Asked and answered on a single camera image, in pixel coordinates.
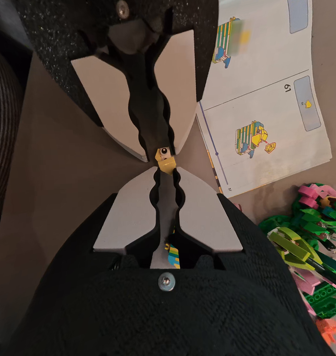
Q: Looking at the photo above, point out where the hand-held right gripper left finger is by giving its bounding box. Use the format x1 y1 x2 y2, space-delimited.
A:
92 166 161 255

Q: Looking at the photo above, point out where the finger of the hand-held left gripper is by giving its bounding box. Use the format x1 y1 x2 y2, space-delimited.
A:
149 29 197 156
71 53 166 163

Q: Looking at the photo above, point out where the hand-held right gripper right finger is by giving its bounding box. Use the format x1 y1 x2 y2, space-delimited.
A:
172 166 244 255

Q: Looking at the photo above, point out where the yellow brick fish head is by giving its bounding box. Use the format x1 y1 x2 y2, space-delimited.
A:
155 147 176 176

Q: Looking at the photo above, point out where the instruction booklet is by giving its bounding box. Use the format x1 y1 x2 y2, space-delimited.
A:
196 0 333 198

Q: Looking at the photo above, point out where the grey desk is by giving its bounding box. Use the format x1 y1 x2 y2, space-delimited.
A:
0 0 336 356

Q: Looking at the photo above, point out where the green brick plant model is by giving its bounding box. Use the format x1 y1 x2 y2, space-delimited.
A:
258 182 336 320

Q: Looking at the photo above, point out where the person's striped shirt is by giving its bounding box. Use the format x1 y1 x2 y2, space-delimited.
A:
0 42 27 223

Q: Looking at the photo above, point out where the orange brick separator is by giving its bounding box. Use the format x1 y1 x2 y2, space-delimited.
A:
315 317 336 347

